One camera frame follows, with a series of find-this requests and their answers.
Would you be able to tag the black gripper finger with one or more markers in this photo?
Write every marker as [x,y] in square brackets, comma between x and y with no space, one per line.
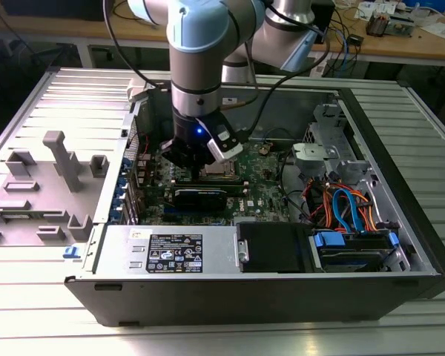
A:
[172,152]

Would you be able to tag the silver square CPU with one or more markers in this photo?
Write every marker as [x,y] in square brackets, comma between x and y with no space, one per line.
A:
[217,170]

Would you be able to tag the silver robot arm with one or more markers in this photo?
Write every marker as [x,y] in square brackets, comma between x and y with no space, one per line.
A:
[194,66]

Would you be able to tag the blue expansion slot latches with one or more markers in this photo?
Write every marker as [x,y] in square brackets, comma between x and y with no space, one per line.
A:
[119,183]

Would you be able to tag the black graphics card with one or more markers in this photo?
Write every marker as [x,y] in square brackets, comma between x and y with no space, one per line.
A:
[200,202]

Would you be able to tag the round coin battery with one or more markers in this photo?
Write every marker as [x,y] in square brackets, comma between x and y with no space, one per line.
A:
[264,150]

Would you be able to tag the green motherboard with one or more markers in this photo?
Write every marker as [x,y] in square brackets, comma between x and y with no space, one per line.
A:
[259,178]

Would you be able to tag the grey power supply unit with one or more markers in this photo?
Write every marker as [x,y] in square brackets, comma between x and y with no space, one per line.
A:
[118,248]

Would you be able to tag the silver metal drive cage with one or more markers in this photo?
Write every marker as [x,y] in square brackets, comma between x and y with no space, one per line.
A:
[311,157]

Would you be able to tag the grey plastic parts rack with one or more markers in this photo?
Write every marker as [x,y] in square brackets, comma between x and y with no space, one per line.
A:
[41,207]

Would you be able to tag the white QR label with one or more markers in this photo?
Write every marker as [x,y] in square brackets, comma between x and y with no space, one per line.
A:
[319,68]

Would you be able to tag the black open PC case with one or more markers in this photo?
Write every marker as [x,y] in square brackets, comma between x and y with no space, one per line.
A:
[244,300]

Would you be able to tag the wooden desk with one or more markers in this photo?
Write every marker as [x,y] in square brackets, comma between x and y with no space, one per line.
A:
[59,29]

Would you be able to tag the blue disk carrier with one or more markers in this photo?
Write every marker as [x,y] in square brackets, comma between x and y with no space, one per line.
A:
[330,239]

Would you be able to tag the large black flat box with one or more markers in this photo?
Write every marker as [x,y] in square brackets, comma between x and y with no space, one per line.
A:
[59,9]

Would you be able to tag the black tower box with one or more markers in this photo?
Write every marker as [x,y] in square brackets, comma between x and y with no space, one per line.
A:
[328,15]

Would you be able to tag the small black adapter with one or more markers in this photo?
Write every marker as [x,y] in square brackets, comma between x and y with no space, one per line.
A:
[356,39]

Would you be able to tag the black hard disk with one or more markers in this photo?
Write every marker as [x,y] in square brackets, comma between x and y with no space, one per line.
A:
[352,259]

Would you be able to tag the metal heat sink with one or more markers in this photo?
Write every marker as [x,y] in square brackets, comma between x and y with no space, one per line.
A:
[378,24]

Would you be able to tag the white printed cards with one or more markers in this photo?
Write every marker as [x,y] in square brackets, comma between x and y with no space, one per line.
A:
[374,9]

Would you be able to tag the grey metal device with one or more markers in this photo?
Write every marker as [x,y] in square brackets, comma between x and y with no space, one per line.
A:
[402,26]

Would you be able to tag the white paper sheet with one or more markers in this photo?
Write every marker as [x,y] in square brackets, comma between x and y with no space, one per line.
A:
[441,29]

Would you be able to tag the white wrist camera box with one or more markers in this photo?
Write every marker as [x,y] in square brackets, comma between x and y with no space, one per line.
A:
[226,146]

